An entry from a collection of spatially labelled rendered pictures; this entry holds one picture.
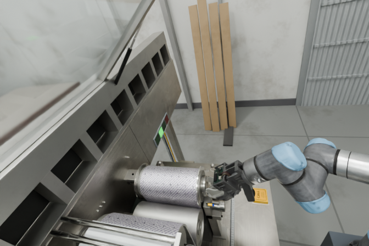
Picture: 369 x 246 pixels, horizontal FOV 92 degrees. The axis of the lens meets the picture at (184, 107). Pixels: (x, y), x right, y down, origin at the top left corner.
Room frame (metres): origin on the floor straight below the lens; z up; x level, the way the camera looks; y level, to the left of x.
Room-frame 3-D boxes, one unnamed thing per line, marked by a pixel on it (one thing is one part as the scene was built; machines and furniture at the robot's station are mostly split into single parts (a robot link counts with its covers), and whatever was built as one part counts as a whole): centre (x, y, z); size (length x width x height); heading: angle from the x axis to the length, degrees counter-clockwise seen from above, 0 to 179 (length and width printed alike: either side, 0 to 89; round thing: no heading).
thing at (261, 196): (0.46, -0.25, 0.91); 0.07 x 0.07 x 0.02; 68
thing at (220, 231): (0.35, 0.00, 1.05); 0.06 x 0.05 x 0.31; 68
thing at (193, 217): (0.34, 0.18, 1.17); 0.26 x 0.12 x 0.12; 68
